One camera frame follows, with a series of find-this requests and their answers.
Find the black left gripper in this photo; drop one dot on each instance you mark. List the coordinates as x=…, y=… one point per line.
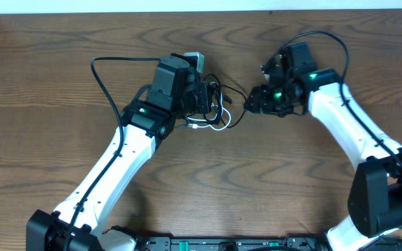
x=203, y=98

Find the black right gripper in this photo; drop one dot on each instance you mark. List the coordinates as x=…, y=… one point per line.
x=257, y=102

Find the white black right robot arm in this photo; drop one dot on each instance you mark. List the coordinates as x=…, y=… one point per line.
x=375, y=199

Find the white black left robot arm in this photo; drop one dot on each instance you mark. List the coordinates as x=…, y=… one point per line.
x=78, y=223

